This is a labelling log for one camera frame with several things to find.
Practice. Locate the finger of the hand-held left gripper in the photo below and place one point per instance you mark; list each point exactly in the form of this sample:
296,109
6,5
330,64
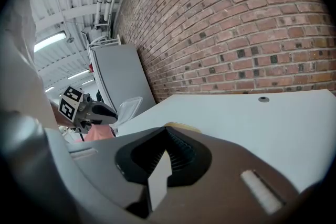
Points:
103,118
103,108

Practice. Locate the white ceiling strip light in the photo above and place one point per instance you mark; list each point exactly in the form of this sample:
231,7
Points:
78,74
88,81

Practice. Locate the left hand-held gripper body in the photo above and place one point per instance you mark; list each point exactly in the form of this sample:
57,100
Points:
69,103

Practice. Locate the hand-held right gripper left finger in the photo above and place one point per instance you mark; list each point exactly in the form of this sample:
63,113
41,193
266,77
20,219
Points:
105,165

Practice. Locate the grey partition panel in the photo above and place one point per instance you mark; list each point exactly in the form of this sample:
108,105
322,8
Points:
123,73

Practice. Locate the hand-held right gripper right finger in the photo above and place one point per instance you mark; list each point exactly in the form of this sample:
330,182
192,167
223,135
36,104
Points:
223,178

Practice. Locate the ceiling light panel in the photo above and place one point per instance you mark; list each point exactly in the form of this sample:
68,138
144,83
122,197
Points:
50,41

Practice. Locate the person's white printed shirt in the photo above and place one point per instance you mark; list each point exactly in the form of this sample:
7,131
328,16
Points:
18,60

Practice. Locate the pink cloth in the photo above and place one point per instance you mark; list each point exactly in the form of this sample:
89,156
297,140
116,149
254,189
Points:
97,133

